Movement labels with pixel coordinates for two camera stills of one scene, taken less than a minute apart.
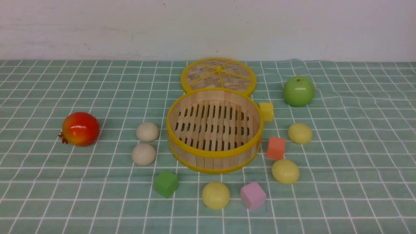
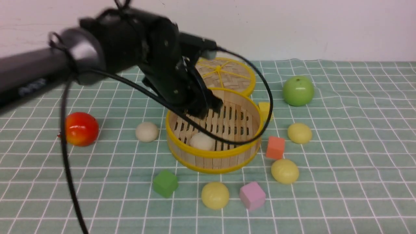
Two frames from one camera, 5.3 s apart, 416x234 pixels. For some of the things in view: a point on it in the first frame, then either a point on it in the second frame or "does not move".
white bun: (147, 132) does not move
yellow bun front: (215, 195) does not move
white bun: (143, 155) to (200, 140)
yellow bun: (285, 171) does not move
